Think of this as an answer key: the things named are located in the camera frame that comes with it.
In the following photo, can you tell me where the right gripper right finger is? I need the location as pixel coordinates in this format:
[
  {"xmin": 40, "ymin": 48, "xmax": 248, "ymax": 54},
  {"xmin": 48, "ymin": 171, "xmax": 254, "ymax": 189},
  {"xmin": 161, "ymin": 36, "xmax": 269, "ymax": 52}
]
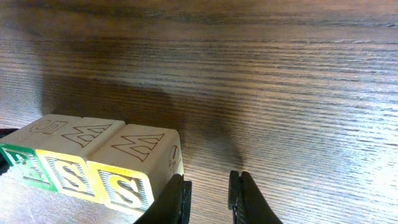
[{"xmin": 228, "ymin": 170, "xmax": 282, "ymax": 224}]

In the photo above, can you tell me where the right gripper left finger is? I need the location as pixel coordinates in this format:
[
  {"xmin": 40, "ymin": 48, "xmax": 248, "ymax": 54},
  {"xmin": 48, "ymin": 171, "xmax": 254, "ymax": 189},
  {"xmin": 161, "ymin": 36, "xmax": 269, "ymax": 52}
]
[{"xmin": 134, "ymin": 174, "xmax": 192, "ymax": 224}]

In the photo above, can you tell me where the yellow S block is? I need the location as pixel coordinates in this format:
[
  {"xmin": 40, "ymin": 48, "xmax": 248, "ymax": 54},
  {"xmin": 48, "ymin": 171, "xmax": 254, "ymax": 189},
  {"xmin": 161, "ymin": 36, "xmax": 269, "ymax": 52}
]
[
  {"xmin": 35, "ymin": 117, "xmax": 126, "ymax": 203},
  {"xmin": 86, "ymin": 124, "xmax": 184, "ymax": 217}
]

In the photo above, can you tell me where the green letter R block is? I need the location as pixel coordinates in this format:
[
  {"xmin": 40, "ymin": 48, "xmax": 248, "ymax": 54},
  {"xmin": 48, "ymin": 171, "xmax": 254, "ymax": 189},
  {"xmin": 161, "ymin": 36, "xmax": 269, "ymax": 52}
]
[{"xmin": 0, "ymin": 113, "xmax": 82, "ymax": 192}]

